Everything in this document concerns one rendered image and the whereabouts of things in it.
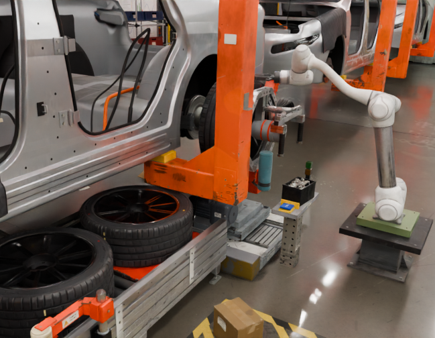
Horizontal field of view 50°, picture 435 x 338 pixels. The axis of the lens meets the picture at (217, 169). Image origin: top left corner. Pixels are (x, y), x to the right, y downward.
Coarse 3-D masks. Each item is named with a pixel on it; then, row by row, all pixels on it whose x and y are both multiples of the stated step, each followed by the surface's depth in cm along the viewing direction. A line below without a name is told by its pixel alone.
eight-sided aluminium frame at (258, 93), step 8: (264, 88) 314; (272, 88) 316; (256, 96) 296; (272, 96) 318; (256, 104) 298; (272, 104) 332; (272, 120) 338; (264, 144) 337; (272, 144) 336; (256, 160) 326; (256, 168) 318
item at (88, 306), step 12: (84, 300) 190; (96, 300) 189; (108, 300) 189; (72, 312) 184; (84, 312) 190; (96, 312) 187; (108, 312) 188; (48, 324) 174; (60, 324) 179; (36, 336) 170; (48, 336) 172
